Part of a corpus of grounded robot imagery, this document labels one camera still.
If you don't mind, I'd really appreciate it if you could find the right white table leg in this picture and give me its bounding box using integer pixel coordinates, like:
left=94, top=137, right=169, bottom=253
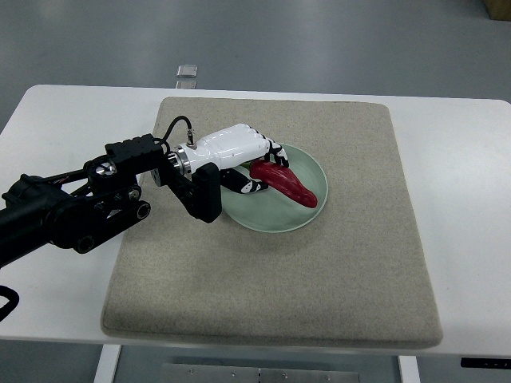
left=398, top=356, right=421, bottom=383

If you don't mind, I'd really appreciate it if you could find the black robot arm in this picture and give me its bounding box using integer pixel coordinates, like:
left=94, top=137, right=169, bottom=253
left=1, top=134, right=222, bottom=266

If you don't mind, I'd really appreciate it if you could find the red pepper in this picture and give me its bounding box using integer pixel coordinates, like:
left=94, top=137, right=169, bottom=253
left=242, top=160, right=318, bottom=208

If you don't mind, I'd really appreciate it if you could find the light green plate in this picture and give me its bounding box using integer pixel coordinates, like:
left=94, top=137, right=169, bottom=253
left=221, top=144, right=328, bottom=233

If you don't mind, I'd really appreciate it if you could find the left white table leg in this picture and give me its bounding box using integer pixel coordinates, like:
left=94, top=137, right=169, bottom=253
left=93, top=345, right=121, bottom=383

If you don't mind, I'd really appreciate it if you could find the white table leg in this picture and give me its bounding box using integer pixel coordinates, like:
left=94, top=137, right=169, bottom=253
left=398, top=356, right=421, bottom=383
left=93, top=345, right=121, bottom=383

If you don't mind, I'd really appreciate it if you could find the metal table base plate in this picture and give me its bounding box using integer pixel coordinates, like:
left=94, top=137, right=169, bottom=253
left=160, top=363, right=360, bottom=383

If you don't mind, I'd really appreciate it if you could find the beige felt mat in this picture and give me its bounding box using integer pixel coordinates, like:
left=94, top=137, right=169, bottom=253
left=101, top=97, right=442, bottom=349

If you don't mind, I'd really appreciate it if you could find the black table control panel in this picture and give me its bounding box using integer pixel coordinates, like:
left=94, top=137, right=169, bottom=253
left=460, top=357, right=511, bottom=369

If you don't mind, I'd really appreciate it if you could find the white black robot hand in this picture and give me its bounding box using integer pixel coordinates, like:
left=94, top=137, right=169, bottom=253
left=168, top=124, right=289, bottom=194

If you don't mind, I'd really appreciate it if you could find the cardboard box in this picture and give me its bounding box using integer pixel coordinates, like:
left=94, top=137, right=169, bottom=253
left=484, top=0, right=511, bottom=21

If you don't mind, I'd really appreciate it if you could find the black sleeved cable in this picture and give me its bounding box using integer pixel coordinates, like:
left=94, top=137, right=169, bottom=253
left=0, top=285, right=21, bottom=322

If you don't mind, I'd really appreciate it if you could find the lower floor socket plate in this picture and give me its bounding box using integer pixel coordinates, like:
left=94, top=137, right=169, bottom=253
left=176, top=80, right=196, bottom=89

